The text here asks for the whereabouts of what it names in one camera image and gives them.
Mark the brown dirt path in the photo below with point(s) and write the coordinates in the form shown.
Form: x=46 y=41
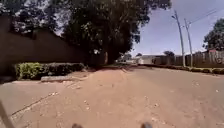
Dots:
x=110 y=100

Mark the plain brown wall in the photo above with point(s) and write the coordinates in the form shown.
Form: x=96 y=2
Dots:
x=33 y=50

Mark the robot's own part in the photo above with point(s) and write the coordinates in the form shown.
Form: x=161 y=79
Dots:
x=76 y=126
x=146 y=125

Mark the grey wall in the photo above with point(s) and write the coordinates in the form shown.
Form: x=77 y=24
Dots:
x=203 y=59

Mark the low hedge beside road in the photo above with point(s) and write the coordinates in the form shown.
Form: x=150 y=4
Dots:
x=200 y=70

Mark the tall pole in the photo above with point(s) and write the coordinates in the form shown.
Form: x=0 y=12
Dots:
x=180 y=40
x=189 y=43

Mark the large tree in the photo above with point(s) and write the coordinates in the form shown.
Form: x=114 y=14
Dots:
x=106 y=20

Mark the short concrete kerb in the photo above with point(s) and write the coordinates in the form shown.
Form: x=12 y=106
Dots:
x=63 y=78

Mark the green trimmed hedge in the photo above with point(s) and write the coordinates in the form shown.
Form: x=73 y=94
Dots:
x=30 y=70

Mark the reddish paved road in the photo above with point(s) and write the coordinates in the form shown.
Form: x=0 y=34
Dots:
x=186 y=90

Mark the grey concrete driveway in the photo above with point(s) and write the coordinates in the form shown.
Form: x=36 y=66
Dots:
x=20 y=96

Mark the concrete kerb along road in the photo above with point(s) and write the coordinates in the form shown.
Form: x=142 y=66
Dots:
x=125 y=70

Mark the pale distant building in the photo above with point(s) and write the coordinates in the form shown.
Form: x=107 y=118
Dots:
x=146 y=59

